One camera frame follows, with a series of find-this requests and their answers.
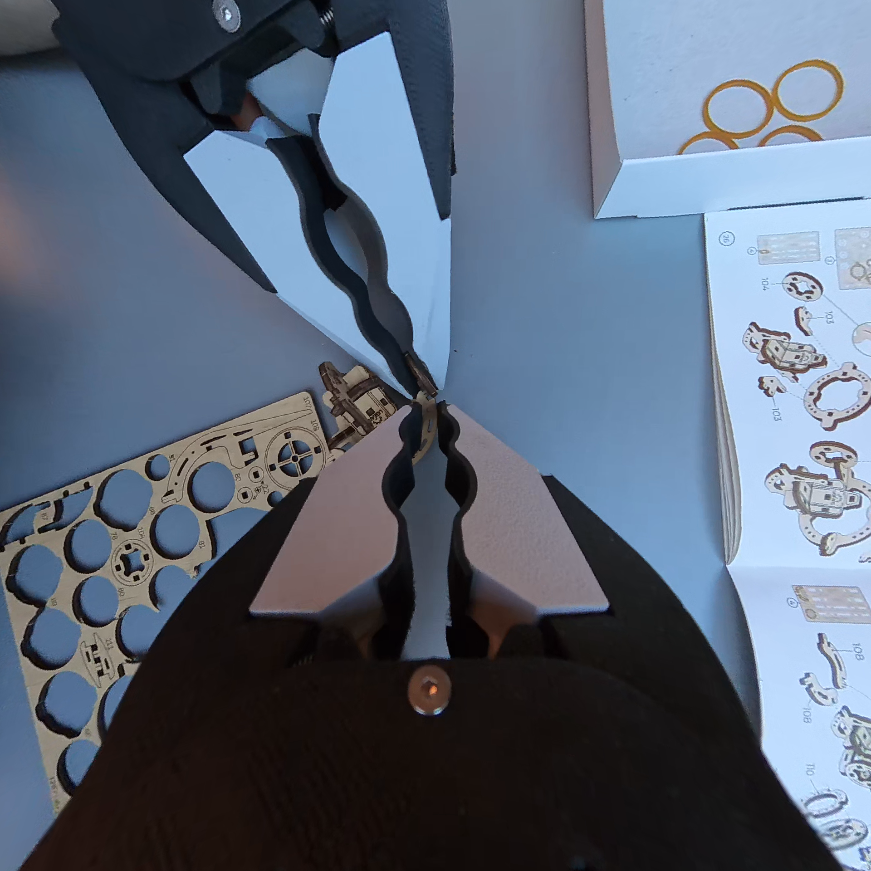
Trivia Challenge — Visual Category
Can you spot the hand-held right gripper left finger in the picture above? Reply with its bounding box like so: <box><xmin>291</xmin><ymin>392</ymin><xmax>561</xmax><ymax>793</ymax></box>
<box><xmin>248</xmin><ymin>400</ymin><xmax>418</xmax><ymax>660</ymax></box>

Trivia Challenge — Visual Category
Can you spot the group of yellow rubber bands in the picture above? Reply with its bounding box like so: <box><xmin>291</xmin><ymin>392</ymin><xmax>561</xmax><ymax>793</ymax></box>
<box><xmin>677</xmin><ymin>60</ymin><xmax>846</xmax><ymax>156</ymax></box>

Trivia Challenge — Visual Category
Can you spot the plywood parts sheet with cutouts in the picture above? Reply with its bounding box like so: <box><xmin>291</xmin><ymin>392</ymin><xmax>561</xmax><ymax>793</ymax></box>
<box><xmin>0</xmin><ymin>391</ymin><xmax>341</xmax><ymax>817</ymax></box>

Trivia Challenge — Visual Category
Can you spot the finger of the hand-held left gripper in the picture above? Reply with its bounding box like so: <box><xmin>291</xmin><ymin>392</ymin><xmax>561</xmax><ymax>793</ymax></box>
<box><xmin>306</xmin><ymin>30</ymin><xmax>453</xmax><ymax>396</ymax></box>
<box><xmin>182</xmin><ymin>128</ymin><xmax>419</xmax><ymax>401</ymax></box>

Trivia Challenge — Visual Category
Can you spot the curved wooden arc part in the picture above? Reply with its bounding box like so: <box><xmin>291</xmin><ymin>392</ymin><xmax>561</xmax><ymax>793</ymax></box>
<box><xmin>408</xmin><ymin>391</ymin><xmax>440</xmax><ymax>469</ymax></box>

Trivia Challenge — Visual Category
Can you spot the white cardboard box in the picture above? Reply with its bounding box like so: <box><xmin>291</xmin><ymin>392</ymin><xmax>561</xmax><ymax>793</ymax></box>
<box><xmin>584</xmin><ymin>0</ymin><xmax>871</xmax><ymax>220</ymax></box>

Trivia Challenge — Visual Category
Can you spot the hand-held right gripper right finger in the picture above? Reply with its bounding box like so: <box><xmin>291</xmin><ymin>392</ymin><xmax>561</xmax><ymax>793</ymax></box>
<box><xmin>437</xmin><ymin>400</ymin><xmax>611</xmax><ymax>660</ymax></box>

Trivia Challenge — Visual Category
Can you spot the white instruction booklet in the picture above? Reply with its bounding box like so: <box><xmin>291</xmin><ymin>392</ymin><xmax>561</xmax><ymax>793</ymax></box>
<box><xmin>704</xmin><ymin>197</ymin><xmax>871</xmax><ymax>851</ymax></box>

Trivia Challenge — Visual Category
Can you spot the wooden robot figure model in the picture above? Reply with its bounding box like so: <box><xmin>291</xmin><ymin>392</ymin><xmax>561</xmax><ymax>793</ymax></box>
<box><xmin>318</xmin><ymin>349</ymin><xmax>440</xmax><ymax>455</ymax></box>

